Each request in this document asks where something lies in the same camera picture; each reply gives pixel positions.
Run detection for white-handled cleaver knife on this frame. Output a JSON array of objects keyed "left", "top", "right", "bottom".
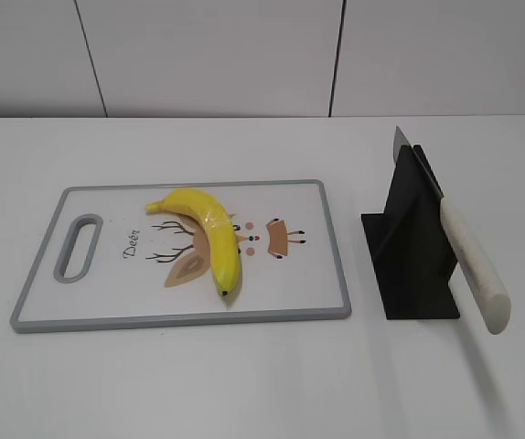
[{"left": 393, "top": 126, "right": 511, "bottom": 335}]

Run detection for yellow plastic banana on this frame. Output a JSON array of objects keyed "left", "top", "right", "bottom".
[{"left": 145, "top": 187, "right": 241, "bottom": 297}]

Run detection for black knife stand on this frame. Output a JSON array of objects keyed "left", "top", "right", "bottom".
[{"left": 360, "top": 145, "right": 460, "bottom": 320}]

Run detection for white grey-rimmed cutting board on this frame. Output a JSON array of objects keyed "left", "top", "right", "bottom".
[{"left": 10, "top": 179, "right": 351, "bottom": 333}]

